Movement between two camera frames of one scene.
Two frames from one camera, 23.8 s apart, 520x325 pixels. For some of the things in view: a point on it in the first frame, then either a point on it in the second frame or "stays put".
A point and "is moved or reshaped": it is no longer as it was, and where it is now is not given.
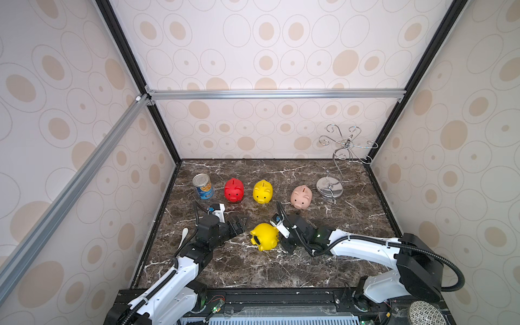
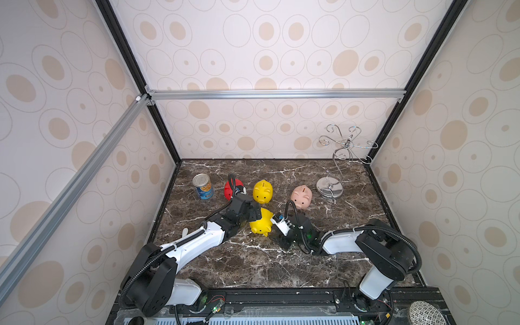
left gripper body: x=225 y=233 to x=252 y=214
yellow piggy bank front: x=265 y=236 is moved or reshaped
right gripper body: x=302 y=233 stays put
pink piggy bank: x=301 y=197 stays put
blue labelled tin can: x=203 y=183 stays put
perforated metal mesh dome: x=424 y=313 stays put
